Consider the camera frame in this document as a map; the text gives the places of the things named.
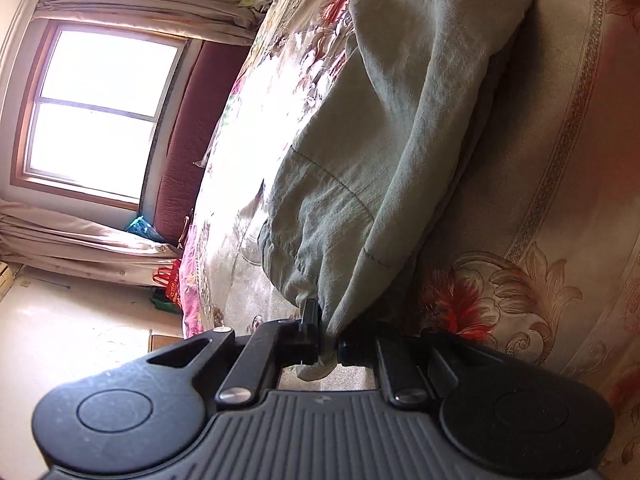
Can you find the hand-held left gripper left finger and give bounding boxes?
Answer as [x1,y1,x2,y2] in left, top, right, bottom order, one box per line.
[147,299,323,407]

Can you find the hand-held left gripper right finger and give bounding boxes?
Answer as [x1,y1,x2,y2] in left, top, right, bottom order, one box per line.
[338,331,501,407]

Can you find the grey-green pants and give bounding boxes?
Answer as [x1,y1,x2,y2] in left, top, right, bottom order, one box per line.
[257,0,551,381]

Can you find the wooden nightstand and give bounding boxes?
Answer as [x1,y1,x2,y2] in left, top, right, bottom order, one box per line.
[147,332,186,356]

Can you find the red shopping bag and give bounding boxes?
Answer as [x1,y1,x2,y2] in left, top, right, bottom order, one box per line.
[152,259,183,311]

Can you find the green bag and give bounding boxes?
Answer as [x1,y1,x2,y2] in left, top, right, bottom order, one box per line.
[150,287,181,313]

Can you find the blue plastic bag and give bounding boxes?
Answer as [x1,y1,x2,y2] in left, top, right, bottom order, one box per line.
[125,216,166,243]

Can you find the beige curtain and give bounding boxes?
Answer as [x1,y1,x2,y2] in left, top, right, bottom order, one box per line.
[0,197,181,286]
[40,0,261,46]

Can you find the maroon padded headboard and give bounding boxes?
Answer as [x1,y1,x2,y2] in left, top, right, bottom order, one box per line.
[152,40,256,246]

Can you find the floral bedspread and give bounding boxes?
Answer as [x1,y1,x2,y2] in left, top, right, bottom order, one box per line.
[180,0,640,480]

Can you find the wooden framed window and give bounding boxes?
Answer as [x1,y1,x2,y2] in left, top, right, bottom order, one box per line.
[12,19,188,211]

